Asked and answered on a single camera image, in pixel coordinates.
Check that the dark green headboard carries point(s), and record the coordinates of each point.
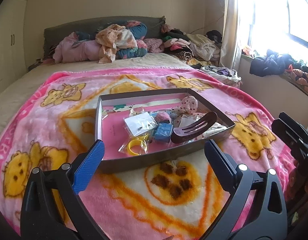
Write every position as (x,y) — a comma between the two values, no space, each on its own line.
(54,35)

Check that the pink bear fleece blanket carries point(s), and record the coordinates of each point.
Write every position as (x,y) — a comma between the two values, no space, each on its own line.
(174,199)

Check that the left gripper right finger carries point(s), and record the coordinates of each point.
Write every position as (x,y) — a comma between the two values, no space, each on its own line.
(223,166)

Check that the yellow rings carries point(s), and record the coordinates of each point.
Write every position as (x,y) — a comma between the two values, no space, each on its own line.
(136,144)

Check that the dark floral quilt bundle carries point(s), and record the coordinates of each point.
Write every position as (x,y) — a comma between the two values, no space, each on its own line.
(138,30)

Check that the mixed clothes pile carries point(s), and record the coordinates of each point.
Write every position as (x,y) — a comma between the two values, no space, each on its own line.
(196,50)

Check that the shallow dark cardboard box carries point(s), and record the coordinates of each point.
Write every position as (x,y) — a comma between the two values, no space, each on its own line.
(131,153)

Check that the small blue box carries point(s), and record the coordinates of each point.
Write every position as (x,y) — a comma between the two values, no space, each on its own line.
(163,132)

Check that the floral laundry bag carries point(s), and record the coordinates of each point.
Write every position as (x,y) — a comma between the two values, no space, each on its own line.
(225,75)

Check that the cream built-in wardrobe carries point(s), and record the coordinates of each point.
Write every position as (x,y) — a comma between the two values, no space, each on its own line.
(12,59)

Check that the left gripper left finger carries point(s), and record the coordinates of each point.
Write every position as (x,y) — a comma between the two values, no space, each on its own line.
(87,166)

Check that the cream window curtain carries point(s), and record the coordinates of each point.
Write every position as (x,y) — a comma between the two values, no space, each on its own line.
(236,30)

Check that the peach floral cloth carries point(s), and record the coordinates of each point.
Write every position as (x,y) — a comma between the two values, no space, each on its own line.
(114,38)

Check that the pink pyjama clothes heap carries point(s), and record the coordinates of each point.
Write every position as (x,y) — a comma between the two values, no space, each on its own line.
(70,49)

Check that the dark clothes on windowsill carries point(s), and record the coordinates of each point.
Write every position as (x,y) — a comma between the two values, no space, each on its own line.
(275,64)

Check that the earring card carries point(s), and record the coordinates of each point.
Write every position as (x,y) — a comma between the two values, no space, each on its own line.
(140,123)

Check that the bed with beige sheet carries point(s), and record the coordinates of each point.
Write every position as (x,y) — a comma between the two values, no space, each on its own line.
(16,94)

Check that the mauve hair clip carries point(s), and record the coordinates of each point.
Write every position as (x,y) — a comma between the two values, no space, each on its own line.
(189,132)

